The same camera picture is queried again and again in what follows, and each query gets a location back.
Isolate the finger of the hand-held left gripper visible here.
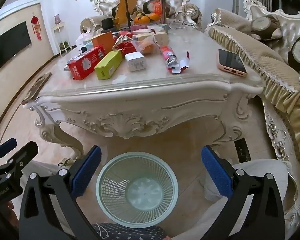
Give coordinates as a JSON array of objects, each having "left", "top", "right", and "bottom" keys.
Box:
[
  {"left": 0, "top": 137, "right": 17, "bottom": 158},
  {"left": 0, "top": 141, "right": 39, "bottom": 180}
]

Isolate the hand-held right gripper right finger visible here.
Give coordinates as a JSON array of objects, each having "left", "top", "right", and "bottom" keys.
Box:
[{"left": 201, "top": 145, "right": 285, "bottom": 240}]

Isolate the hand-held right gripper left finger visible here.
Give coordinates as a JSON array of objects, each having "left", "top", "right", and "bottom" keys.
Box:
[{"left": 19, "top": 145, "right": 103, "bottom": 240}]

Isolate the light green plastic waste basket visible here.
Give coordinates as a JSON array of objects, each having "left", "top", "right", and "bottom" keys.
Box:
[{"left": 95, "top": 151, "right": 179, "bottom": 228}]

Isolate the red wrapper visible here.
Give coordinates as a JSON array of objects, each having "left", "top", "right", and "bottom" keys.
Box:
[{"left": 112, "top": 35, "right": 140, "bottom": 58}]

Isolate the orange box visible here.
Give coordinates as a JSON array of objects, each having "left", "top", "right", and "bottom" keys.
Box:
[{"left": 91, "top": 31, "right": 115, "bottom": 55}]

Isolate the orange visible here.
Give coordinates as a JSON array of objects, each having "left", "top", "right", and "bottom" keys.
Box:
[{"left": 134, "top": 39, "right": 158, "bottom": 55}]

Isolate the cream tall box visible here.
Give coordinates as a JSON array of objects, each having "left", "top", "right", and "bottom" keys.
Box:
[{"left": 155, "top": 32, "right": 169, "bottom": 46}]

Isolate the green ribbon bow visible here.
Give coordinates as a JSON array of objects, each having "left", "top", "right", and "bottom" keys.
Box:
[{"left": 59, "top": 157, "right": 73, "bottom": 168}]

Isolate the smartphone in patterned case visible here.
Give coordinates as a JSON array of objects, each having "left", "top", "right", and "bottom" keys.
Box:
[{"left": 21, "top": 72, "right": 52, "bottom": 105}]

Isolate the ornate cream sofa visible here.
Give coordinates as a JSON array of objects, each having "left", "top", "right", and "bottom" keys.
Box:
[
  {"left": 80, "top": 0, "right": 203, "bottom": 34},
  {"left": 205, "top": 0, "right": 300, "bottom": 228}
]

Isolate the star patterned navy cushion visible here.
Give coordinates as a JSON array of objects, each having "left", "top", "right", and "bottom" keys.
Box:
[{"left": 91, "top": 222, "right": 168, "bottom": 240}]

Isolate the ornate cream coffee table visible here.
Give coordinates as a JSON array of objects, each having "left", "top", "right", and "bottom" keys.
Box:
[{"left": 21, "top": 21, "right": 267, "bottom": 159}]

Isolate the red printed box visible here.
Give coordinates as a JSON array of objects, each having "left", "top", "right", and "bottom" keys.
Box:
[{"left": 67, "top": 45, "right": 107, "bottom": 81}]

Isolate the beige fringed sofa cover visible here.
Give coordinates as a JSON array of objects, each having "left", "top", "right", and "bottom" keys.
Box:
[{"left": 205, "top": 8, "right": 300, "bottom": 178}]

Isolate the smartphone in pink case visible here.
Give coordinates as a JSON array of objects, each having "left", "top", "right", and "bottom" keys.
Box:
[{"left": 217, "top": 49, "right": 248, "bottom": 77}]

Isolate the white adapter box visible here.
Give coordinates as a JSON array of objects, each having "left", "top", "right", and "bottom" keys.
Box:
[{"left": 125, "top": 52, "right": 147, "bottom": 72}]

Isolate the red hanging decoration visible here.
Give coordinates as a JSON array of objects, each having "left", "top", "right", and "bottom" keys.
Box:
[{"left": 31, "top": 16, "right": 42, "bottom": 40}]

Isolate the white plastic bag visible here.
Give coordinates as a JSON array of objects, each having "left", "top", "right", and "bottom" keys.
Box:
[{"left": 76, "top": 32, "right": 93, "bottom": 48}]

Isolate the white side table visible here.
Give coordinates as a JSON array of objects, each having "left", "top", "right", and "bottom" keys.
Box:
[{"left": 52, "top": 22, "right": 68, "bottom": 55}]

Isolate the pink torn snack wrapper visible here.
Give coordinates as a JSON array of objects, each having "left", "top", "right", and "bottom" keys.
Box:
[{"left": 160, "top": 45, "right": 190, "bottom": 75}]

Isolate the beige flat box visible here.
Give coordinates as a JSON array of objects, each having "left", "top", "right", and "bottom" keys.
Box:
[{"left": 132, "top": 34, "right": 155, "bottom": 42}]

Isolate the black round box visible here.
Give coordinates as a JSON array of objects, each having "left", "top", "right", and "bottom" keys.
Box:
[{"left": 101, "top": 17, "right": 114, "bottom": 30}]

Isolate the pink box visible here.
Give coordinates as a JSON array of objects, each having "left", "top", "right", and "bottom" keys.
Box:
[{"left": 131, "top": 24, "right": 150, "bottom": 32}]

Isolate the glass tray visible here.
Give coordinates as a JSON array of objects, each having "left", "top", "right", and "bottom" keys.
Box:
[{"left": 167, "top": 20, "right": 190, "bottom": 29}]

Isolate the pale green box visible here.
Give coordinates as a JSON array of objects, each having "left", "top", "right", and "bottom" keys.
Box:
[{"left": 150, "top": 24, "right": 169, "bottom": 33}]

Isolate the black tripod stand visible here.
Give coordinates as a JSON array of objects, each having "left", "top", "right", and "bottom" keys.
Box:
[{"left": 116, "top": 0, "right": 138, "bottom": 30}]

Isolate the yellow paper bag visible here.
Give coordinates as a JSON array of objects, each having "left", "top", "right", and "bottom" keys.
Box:
[{"left": 115, "top": 0, "right": 138, "bottom": 25}]

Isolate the orange gift packet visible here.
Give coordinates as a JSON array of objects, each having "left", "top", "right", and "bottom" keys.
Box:
[{"left": 150, "top": 0, "right": 165, "bottom": 15}]

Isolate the white cord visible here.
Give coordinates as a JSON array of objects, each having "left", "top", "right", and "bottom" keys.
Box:
[{"left": 94, "top": 224, "right": 110, "bottom": 240}]

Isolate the black wall television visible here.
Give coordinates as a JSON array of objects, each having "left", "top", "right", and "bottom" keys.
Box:
[{"left": 0, "top": 21, "right": 32, "bottom": 72}]

